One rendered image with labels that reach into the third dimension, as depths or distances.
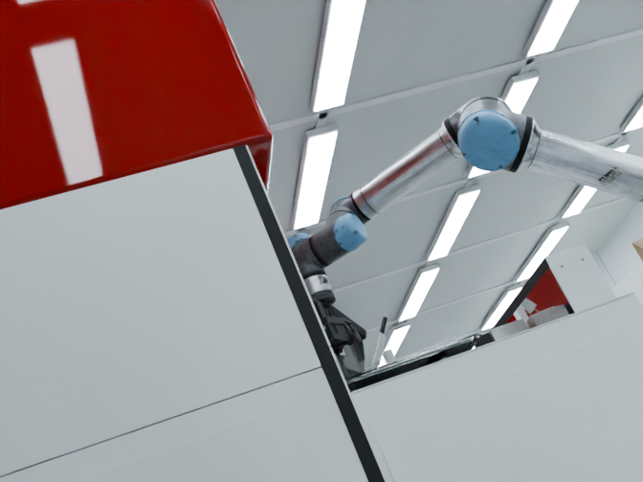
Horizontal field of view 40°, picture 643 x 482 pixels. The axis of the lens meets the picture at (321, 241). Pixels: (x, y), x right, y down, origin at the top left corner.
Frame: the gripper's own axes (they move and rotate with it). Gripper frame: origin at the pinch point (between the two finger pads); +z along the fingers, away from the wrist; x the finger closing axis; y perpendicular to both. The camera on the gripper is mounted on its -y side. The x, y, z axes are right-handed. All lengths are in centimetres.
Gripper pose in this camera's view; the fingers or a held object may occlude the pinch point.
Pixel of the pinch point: (359, 383)
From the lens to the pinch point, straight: 186.4
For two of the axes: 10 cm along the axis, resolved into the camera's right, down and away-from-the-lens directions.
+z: 3.7, 8.4, -4.0
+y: -6.3, -0.9, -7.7
